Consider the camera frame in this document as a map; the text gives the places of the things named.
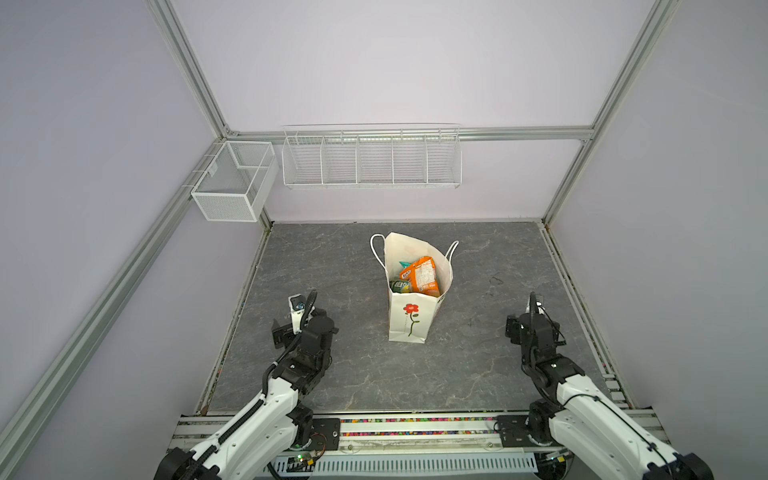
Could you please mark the orange Fox's fruits candy bag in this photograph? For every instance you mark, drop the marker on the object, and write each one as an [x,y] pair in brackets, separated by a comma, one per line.
[421,275]

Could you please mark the green candy bag back side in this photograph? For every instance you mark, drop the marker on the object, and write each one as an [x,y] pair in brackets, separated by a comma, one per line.
[401,286]

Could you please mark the white mesh box basket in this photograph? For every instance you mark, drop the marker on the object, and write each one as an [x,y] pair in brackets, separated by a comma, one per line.
[236,183]

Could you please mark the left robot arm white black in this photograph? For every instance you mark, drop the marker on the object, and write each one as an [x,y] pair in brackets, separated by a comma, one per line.
[274,420]

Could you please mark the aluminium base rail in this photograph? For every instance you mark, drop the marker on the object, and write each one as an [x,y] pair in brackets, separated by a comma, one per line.
[451,432]

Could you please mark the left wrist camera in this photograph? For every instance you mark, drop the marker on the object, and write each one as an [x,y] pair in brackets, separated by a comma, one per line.
[297,309]

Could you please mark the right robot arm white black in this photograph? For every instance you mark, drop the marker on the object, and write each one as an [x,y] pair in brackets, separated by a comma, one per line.
[574,413]

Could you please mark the white floral paper bag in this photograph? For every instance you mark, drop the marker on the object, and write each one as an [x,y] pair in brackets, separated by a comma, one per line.
[411,315]

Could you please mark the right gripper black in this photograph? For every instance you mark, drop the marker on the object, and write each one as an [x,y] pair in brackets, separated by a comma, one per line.
[512,327]

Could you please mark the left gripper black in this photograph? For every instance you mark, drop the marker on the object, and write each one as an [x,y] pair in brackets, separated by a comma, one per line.
[285,333]

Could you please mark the white wire shelf basket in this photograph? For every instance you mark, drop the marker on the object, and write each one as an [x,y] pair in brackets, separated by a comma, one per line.
[372,156]

